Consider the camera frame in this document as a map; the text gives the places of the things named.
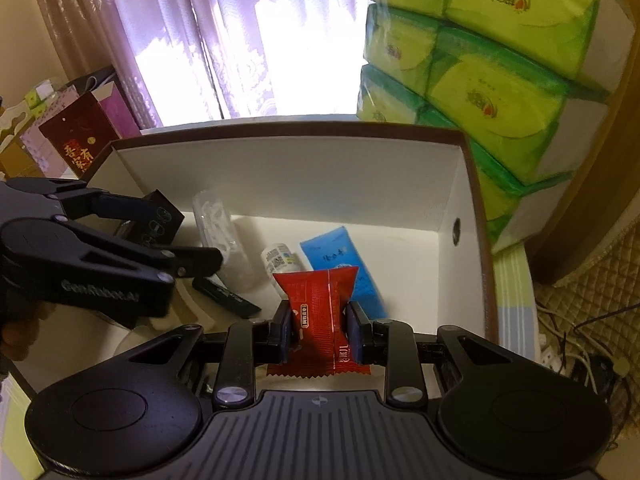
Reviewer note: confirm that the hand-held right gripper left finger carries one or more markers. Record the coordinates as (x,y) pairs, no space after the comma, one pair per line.
(285,335)

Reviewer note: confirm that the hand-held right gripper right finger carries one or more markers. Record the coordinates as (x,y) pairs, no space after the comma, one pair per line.
(353,335)

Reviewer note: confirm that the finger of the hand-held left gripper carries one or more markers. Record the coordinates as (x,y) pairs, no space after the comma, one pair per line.
(197,262)
(115,207)

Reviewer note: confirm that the black tube white cap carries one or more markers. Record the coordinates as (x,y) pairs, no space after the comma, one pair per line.
(225,297)

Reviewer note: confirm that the black shaver box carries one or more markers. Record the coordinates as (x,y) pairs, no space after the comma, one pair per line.
(160,215)

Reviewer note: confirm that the clear floss pick bag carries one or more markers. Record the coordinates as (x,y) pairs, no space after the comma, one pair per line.
(220,220)

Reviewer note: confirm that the red snack packet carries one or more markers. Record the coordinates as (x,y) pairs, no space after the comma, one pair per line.
(320,300)

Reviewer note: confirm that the small white bottle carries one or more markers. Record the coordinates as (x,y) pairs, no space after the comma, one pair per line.
(277,260)

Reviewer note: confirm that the blue tube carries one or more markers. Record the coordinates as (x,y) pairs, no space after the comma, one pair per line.
(335,250)

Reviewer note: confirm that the brown storage box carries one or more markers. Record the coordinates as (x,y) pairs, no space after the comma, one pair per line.
(300,185)

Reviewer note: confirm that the person's left hand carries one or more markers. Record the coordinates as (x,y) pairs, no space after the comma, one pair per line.
(15,342)

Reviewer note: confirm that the red gift bag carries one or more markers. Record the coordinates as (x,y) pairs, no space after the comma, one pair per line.
(75,135)

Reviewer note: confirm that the purple paper bag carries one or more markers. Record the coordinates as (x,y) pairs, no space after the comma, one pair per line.
(120,110)

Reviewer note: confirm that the pink cardboard box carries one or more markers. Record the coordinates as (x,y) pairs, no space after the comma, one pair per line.
(30,145)

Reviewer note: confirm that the sheer curtain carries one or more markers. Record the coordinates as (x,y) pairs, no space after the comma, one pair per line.
(200,35)

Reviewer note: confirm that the white power strip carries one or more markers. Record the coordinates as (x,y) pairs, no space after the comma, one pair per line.
(550,360)

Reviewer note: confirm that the quilted chair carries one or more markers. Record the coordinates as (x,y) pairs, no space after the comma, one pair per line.
(600,260)

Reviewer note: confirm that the stack of green tissue packs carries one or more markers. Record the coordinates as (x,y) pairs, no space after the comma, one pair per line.
(475,85)

